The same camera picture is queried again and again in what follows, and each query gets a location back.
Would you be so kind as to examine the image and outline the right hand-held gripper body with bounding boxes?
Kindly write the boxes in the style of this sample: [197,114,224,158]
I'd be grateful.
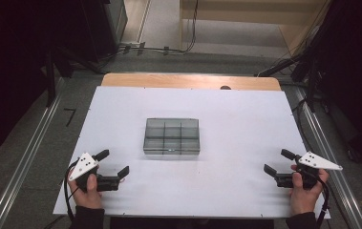
[275,151,344,191]

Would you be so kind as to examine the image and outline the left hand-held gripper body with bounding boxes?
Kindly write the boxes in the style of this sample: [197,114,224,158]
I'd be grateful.
[68,152,120,193]

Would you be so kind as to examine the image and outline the clear plastic compartment box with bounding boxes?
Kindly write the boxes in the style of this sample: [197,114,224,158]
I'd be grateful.
[142,117,201,156]

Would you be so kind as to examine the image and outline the person's left hand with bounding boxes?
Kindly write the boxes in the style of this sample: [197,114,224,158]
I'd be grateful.
[68,170,104,210]

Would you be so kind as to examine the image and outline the person's right hand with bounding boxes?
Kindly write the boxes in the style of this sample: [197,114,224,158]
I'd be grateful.
[287,163,330,218]

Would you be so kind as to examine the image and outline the black metal stand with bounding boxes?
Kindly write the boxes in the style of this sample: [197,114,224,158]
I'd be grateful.
[254,0,330,113]
[43,47,103,108]

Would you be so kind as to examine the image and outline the black curtain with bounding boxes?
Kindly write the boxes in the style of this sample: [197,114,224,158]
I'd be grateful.
[315,0,362,170]
[0,0,87,165]

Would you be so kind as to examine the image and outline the wooden table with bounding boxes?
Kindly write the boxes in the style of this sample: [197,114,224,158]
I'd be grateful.
[100,73,282,92]

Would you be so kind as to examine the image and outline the dark cabinet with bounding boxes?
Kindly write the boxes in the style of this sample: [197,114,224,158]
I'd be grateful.
[81,0,129,63]

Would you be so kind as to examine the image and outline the beige wooden shelf unit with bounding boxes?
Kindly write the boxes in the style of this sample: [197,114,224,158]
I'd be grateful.
[179,0,330,55]

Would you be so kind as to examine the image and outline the metal floor rail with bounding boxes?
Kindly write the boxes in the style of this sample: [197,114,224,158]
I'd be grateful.
[0,78,64,229]
[294,87,362,229]

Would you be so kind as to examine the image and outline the left hand-held gripper black cable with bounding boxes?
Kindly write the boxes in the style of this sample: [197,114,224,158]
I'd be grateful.
[63,159,81,222]

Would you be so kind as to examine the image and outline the hand-held gripper black cable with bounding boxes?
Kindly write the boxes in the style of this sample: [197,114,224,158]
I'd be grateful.
[63,159,81,222]
[313,176,330,229]

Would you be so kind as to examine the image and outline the thin black floor cable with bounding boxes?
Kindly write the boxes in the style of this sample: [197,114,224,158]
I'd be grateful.
[291,98,311,147]

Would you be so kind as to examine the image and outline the right hand-held gripper black cable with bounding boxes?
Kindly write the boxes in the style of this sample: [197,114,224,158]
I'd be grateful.
[313,176,330,229]

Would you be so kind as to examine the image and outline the black floor cables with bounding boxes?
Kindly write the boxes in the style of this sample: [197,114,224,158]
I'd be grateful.
[100,0,201,66]

